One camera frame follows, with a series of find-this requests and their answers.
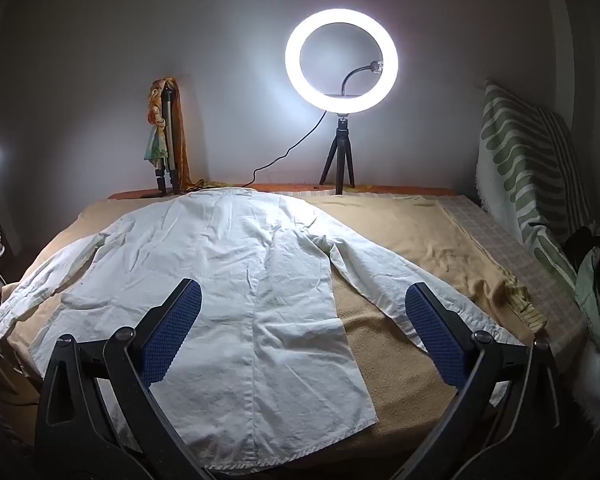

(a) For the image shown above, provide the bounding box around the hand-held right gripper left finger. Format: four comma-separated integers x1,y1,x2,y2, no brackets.
34,278,216,480

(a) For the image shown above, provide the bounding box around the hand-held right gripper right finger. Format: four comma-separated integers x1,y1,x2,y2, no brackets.
404,282,563,480

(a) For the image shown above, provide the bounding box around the white long-sleeved shirt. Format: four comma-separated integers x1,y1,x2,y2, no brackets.
0,187,526,475

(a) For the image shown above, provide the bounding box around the tan blanket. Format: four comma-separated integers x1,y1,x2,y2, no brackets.
0,191,548,480

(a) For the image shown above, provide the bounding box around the yellow striped cloth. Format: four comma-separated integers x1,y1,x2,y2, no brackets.
502,280,548,333

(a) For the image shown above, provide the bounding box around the beige checked sheet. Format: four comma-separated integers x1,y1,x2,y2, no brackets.
440,195,588,356

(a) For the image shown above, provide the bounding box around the orange bed sheet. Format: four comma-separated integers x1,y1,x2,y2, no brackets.
107,182,456,201

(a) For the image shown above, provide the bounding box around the pale green garment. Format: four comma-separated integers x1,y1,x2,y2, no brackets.
575,247,600,366

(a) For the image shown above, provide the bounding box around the dark garment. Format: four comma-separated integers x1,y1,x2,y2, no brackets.
562,227,600,281

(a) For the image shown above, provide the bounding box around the orange towel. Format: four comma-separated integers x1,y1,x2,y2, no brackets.
170,76,193,193

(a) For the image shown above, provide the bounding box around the colourful printed cloth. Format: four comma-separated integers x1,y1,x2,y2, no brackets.
142,79,173,170

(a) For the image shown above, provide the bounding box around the green striped white blanket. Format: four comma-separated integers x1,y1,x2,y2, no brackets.
475,79,600,411

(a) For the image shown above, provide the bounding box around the folded silver tripod stand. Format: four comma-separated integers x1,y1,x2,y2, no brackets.
152,85,181,196

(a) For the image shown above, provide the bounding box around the small black tripod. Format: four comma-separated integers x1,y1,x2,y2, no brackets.
319,112,357,196

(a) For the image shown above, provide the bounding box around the black gooseneck phone holder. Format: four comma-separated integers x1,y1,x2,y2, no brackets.
339,60,385,96

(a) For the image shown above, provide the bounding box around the black ring light cable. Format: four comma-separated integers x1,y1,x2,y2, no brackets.
190,110,328,192

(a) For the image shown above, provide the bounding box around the white ring light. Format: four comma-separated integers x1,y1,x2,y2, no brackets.
285,7,399,114

